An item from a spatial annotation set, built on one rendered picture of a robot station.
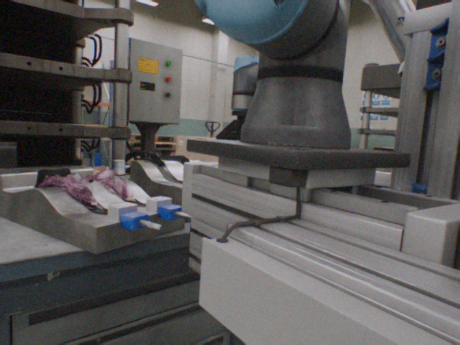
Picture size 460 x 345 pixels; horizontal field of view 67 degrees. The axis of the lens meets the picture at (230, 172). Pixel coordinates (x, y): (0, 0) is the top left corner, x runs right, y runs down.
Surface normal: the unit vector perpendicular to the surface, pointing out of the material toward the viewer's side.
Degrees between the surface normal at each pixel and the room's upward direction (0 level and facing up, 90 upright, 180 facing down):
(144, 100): 90
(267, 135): 90
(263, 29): 164
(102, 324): 90
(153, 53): 90
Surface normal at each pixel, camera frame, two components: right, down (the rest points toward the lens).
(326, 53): 0.40, 0.14
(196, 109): 0.64, 0.13
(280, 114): -0.41, -0.23
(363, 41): -0.77, 0.03
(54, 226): -0.55, 0.07
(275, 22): 0.38, 0.91
